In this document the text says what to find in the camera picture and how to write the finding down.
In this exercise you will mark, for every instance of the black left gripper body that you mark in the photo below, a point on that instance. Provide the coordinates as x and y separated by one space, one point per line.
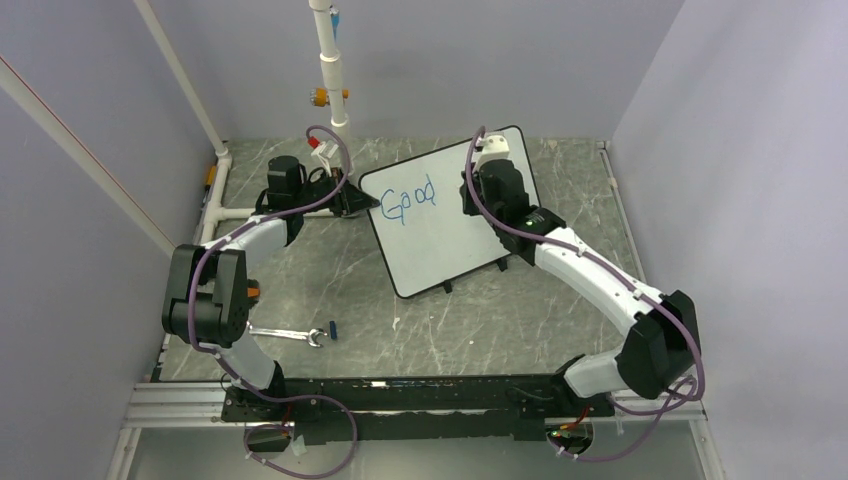
338 202

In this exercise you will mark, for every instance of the white whiteboard black frame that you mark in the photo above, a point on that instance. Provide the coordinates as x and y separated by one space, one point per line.
425 238

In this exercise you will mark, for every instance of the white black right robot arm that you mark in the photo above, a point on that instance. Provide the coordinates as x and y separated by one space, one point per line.
659 330

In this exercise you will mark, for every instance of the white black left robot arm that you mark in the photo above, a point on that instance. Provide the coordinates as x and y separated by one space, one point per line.
207 299

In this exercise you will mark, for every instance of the yellow pipe clamp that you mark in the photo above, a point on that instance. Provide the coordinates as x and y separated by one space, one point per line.
319 97

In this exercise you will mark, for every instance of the silver wrench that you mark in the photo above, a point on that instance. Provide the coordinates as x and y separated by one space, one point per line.
311 337

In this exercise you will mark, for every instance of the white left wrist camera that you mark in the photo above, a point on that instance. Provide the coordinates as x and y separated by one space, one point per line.
323 152

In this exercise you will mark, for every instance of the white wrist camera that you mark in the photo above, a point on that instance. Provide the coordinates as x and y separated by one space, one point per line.
323 152
492 146

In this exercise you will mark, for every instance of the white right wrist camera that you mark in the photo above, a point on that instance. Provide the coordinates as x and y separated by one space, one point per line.
492 146

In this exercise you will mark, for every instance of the aluminium extrusion frame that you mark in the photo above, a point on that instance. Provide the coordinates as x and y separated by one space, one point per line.
157 405

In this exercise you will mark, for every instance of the white PVC pipe frame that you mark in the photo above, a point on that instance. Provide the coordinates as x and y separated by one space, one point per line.
325 16

